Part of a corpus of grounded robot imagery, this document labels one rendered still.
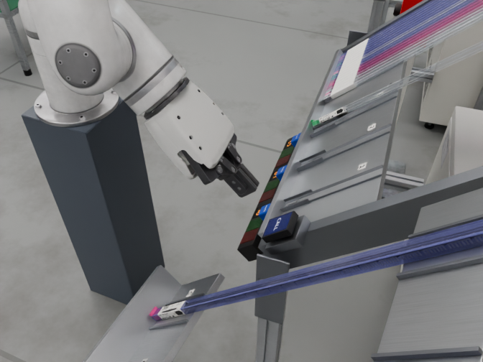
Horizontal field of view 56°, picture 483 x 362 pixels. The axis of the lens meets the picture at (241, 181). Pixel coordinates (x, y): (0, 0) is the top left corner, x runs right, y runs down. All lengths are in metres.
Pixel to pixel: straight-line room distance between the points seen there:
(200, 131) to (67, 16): 0.20
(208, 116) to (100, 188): 0.59
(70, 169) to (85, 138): 0.14
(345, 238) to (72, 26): 0.44
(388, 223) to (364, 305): 0.96
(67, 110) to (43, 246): 0.82
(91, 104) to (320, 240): 0.63
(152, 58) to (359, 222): 0.34
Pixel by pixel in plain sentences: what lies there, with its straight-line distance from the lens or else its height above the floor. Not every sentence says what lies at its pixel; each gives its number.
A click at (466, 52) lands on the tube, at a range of 0.85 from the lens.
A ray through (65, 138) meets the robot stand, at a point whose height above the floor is 0.67.
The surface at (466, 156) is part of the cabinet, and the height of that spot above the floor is 0.62.
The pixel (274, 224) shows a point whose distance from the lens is 0.68.
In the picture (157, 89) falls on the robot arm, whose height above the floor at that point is 1.01.
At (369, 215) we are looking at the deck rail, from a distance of 0.63.
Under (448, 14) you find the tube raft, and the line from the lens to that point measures 1.05.
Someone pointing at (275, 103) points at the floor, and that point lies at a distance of 2.35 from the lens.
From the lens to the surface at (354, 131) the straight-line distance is 0.86.
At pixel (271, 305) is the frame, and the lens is 0.78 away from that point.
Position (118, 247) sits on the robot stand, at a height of 0.31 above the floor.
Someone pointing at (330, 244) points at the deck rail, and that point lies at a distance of 0.69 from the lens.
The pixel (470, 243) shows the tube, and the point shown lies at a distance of 0.34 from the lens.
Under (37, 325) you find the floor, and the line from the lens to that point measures 1.62.
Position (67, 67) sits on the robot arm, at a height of 1.07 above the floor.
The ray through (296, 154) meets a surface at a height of 0.73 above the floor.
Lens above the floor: 1.30
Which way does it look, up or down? 43 degrees down
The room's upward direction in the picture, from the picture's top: straight up
